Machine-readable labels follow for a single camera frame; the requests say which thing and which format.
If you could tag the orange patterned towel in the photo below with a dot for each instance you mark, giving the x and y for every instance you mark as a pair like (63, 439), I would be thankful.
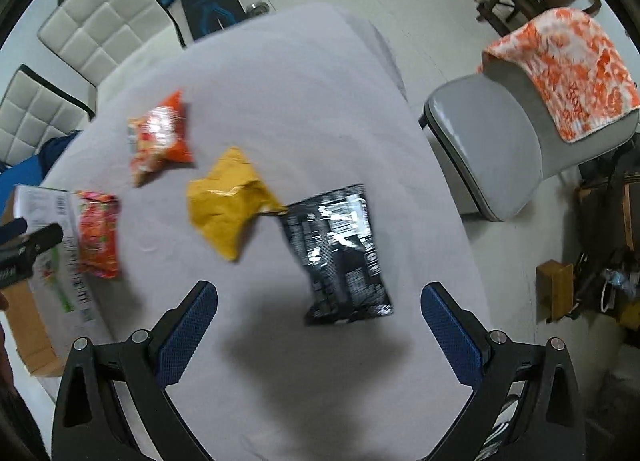
(575, 71)

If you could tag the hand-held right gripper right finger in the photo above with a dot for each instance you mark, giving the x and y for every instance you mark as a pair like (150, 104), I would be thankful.
(452, 336)

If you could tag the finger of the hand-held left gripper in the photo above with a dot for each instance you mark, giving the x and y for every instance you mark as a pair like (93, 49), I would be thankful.
(35, 243)

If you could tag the red snack packet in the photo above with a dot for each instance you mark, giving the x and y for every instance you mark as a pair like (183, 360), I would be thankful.
(99, 233)

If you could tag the small wooden box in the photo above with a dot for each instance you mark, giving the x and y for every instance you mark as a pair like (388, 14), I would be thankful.
(555, 288)

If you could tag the cardboard box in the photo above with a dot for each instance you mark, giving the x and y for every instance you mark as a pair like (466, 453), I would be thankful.
(45, 281)

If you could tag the grey chair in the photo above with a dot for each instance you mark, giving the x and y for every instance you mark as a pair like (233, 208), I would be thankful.
(492, 141)

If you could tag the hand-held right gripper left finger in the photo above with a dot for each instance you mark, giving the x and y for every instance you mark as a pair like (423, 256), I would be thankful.
(187, 336)

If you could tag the white quilted chair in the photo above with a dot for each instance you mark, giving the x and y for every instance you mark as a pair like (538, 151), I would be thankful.
(107, 16)
(35, 111)

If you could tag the yellow snack packet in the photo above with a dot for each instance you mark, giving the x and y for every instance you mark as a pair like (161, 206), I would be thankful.
(227, 206)

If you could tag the black snack packet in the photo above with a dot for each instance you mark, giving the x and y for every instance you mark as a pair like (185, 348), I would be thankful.
(340, 253)

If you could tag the orange snack packet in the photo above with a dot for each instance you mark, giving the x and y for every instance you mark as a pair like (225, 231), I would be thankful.
(160, 138)

